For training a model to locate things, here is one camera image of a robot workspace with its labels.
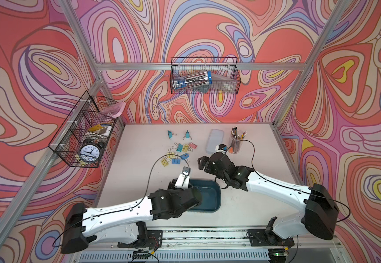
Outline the dark teal storage tray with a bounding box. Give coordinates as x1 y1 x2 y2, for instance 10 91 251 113
188 179 221 213

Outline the pink binder clip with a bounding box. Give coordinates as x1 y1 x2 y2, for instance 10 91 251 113
188 142 198 150

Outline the blue binder clip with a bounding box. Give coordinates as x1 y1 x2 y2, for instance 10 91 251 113
171 155 181 165
180 153 189 160

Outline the yellow binder clip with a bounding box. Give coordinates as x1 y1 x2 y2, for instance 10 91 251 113
182 144 190 152
166 149 175 159
160 157 170 167

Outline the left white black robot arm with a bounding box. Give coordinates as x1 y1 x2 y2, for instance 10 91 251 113
61 187 202 254

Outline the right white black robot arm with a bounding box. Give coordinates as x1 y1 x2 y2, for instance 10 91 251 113
198 151 339 244

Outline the teal binder clip centre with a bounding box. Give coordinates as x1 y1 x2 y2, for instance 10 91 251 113
173 142 183 152

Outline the teal binder clip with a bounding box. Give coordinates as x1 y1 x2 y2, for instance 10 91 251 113
173 142 183 152
167 130 177 139
183 130 191 140

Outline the teal binder clip far right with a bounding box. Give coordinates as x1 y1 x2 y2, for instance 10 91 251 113
183 130 191 140

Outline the teal binder clip far left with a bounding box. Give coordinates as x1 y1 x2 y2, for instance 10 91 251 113
167 130 177 139

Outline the yellow white box in basket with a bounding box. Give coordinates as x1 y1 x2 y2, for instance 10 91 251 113
88 123 112 137

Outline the light blue pencil case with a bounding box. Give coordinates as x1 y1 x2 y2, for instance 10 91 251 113
205 129 224 155

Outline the clear pen cup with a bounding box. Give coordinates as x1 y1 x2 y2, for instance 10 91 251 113
227 127 247 154

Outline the clear blue-capped pen tube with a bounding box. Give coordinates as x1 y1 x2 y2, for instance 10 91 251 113
172 71 212 90

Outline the pink item in basket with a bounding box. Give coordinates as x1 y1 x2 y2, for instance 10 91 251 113
101 101 126 118

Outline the black alarm clock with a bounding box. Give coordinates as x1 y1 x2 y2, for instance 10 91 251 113
79 139 105 163

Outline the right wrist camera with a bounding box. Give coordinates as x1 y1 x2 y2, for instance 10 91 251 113
217 144 228 154

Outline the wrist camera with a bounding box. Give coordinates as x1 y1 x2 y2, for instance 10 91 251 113
217 144 228 154
175 167 191 190

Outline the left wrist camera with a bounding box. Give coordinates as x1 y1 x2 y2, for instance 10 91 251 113
175 167 191 190

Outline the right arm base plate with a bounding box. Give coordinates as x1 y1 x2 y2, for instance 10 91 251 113
247 229 294 248

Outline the back black wire basket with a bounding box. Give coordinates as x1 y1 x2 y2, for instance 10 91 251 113
170 56 241 94

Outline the black wire basket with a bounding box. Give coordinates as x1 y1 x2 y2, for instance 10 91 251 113
48 92 118 168
170 56 241 94

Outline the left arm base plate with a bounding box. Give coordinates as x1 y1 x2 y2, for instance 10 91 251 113
117 230 163 249

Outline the left black wire basket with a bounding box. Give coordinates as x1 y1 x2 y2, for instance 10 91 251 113
48 92 118 168

